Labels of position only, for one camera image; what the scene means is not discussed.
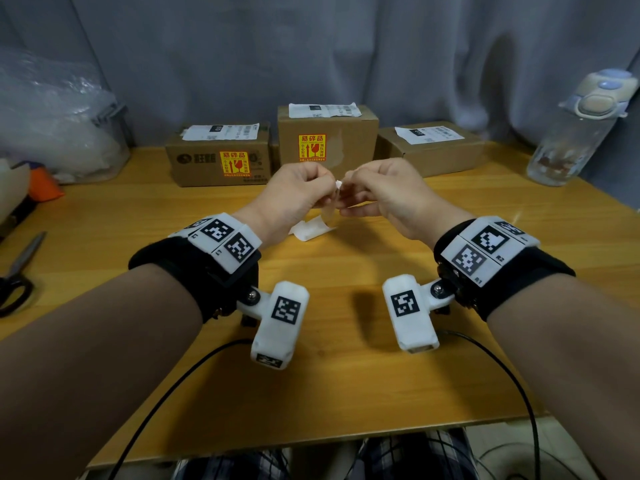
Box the person's right hand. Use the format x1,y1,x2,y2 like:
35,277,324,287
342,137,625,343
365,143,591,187
337,158,476,245

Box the wide cardboard box yellow sticker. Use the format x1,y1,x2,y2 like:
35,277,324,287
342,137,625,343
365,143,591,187
164,122,274,188

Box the white wrist marker block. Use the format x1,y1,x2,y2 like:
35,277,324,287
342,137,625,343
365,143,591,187
439,216,542,288
169,212,264,275

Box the white plastic object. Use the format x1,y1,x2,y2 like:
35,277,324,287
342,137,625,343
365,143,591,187
0,157,32,221

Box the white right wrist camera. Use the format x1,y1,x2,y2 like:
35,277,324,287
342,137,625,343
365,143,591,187
382,274,457,355

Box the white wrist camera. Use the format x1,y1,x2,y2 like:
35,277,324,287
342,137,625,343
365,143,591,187
382,274,457,355
236,280,311,371

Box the black handled scissors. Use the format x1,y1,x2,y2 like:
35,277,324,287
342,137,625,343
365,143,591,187
0,231,48,318

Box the black left camera cable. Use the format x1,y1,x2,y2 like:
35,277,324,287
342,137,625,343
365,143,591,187
107,338,254,480

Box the clear water bottle cream lid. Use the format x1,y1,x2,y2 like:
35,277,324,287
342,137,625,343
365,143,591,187
525,68,640,188

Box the white right wrist marker block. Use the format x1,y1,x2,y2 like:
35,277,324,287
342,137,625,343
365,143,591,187
439,216,542,288

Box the plaid trousers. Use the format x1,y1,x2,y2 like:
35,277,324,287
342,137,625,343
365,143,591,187
171,427,482,480

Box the tall cardboard box yellow sticker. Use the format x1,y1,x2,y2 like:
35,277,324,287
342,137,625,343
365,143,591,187
277,102,380,169

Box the black wrist strap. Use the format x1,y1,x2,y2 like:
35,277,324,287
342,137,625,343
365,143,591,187
128,237,262,324
433,219,577,323

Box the flat cardboard box white label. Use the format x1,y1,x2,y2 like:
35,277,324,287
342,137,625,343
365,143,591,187
375,120,486,179

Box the black right wrist strap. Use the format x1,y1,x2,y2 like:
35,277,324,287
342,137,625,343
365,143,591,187
433,219,577,323

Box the black right camera cable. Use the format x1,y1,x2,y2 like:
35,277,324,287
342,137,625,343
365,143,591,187
439,329,543,480

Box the clear bubble wrap bag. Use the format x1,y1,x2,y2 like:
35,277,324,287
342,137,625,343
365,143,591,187
0,44,132,183

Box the person's left forearm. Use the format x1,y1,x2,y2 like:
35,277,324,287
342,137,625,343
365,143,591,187
0,264,206,480

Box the white paper strip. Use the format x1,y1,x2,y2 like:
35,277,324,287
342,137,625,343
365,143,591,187
291,179,344,243

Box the person's left hand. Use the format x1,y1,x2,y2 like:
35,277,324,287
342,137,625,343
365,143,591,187
234,162,341,249

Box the black left wrist strap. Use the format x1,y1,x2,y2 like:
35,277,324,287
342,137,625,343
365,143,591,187
128,237,262,324

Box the black camera cable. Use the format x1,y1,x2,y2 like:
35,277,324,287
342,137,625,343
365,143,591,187
107,338,254,480
439,329,543,480

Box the white left wrist marker block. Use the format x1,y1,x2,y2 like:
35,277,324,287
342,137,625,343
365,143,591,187
169,212,264,275

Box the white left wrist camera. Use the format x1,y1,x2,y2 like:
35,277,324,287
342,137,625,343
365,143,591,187
236,280,311,371

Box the person's right forearm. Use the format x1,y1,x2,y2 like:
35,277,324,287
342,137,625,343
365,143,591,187
486,273,640,480

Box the grey curtain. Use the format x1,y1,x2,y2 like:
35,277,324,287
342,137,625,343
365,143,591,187
0,0,640,211

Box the orange object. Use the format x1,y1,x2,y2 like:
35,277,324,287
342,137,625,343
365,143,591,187
27,164,66,203

